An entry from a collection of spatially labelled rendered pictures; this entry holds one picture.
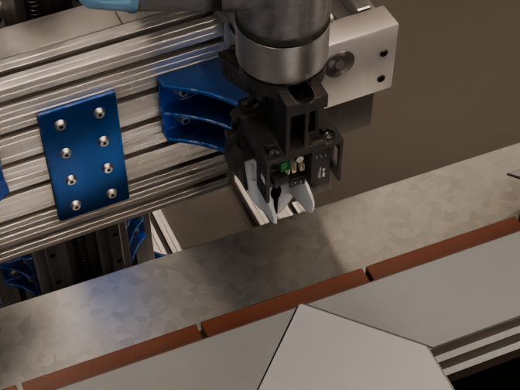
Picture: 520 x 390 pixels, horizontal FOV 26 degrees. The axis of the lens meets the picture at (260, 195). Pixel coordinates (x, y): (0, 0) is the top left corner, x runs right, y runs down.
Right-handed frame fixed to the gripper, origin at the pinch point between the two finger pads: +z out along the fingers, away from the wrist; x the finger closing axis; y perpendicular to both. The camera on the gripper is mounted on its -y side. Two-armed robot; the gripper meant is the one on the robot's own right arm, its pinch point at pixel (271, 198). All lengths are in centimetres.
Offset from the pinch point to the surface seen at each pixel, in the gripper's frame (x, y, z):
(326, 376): -1.7, 17.0, 5.7
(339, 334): 1.3, 13.3, 5.7
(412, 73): 74, -94, 92
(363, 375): 1.4, 18.2, 5.7
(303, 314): -0.9, 10.0, 5.7
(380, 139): 58, -78, 92
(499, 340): 15.6, 18.6, 7.6
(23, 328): -25.4, -11.7, 24.1
